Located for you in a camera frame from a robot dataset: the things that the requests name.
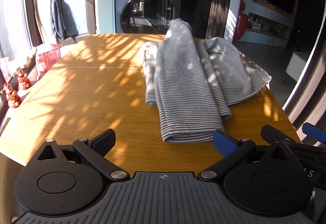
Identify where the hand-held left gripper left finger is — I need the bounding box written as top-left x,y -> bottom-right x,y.
30,128 -> 130,182

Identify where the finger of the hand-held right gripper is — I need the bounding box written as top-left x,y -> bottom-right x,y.
261,124 -> 302,147
302,123 -> 326,143

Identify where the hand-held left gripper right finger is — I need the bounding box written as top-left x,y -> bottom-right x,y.
199,129 -> 299,184

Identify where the grey striped garment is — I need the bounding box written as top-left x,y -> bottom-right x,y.
140,18 -> 272,144

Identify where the white ottoman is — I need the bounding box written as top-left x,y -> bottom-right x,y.
285,51 -> 310,84

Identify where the white media shelf cabinet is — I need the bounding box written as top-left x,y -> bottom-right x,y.
244,0 -> 296,47

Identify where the pink printed packet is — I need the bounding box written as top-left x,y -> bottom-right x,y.
36,44 -> 62,74

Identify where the red rounded chair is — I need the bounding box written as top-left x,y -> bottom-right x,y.
232,0 -> 249,43

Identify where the dark hanging towel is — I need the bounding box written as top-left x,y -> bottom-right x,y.
50,0 -> 67,40

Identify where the grey front-load washing machine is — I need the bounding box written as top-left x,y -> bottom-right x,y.
113,0 -> 184,34

